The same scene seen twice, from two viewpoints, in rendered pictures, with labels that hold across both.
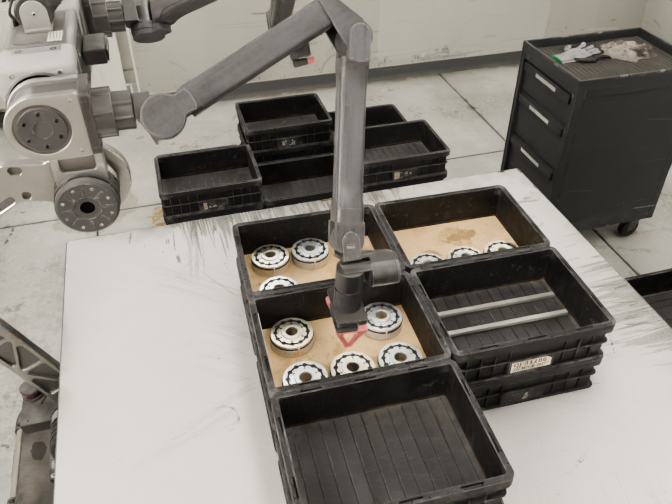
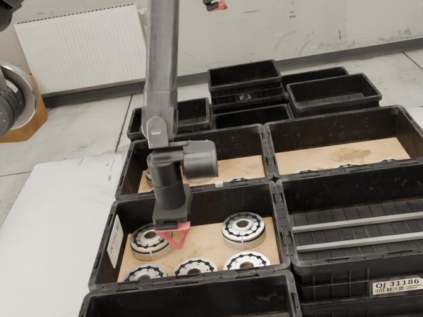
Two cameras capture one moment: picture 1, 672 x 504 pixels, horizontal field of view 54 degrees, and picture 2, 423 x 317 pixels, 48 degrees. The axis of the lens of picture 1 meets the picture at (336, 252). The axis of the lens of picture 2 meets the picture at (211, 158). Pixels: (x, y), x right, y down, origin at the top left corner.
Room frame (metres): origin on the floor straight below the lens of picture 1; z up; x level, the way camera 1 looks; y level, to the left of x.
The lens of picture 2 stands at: (0.31, -0.37, 1.58)
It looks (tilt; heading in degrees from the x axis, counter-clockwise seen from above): 31 degrees down; 20
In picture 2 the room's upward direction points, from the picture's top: 10 degrees counter-clockwise
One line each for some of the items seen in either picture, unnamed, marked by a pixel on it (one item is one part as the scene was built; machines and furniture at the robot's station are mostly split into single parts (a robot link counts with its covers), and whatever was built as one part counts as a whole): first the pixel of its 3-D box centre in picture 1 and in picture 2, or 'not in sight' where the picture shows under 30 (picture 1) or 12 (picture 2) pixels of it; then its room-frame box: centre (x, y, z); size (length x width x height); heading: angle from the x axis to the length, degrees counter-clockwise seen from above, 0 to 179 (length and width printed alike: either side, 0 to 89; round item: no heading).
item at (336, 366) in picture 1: (352, 368); (194, 275); (0.99, -0.04, 0.86); 0.10 x 0.10 x 0.01
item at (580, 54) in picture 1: (577, 52); not in sight; (2.76, -1.04, 0.88); 0.25 x 0.19 x 0.03; 106
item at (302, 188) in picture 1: (305, 208); (255, 150); (2.39, 0.14, 0.31); 0.40 x 0.30 x 0.34; 106
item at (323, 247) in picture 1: (310, 249); not in sight; (1.42, 0.07, 0.86); 0.10 x 0.10 x 0.01
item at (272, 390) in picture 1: (345, 329); (191, 233); (1.05, -0.02, 0.92); 0.40 x 0.30 x 0.02; 104
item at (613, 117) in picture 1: (587, 145); not in sight; (2.72, -1.18, 0.45); 0.60 x 0.45 x 0.90; 106
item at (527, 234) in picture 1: (456, 241); (344, 158); (1.44, -0.33, 0.87); 0.40 x 0.30 x 0.11; 104
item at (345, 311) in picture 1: (347, 297); (170, 193); (1.00, -0.02, 1.07); 0.10 x 0.07 x 0.07; 13
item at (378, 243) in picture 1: (316, 264); (198, 177); (1.34, 0.05, 0.87); 0.40 x 0.30 x 0.11; 104
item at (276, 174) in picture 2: (458, 226); (344, 141); (1.44, -0.33, 0.92); 0.40 x 0.30 x 0.02; 104
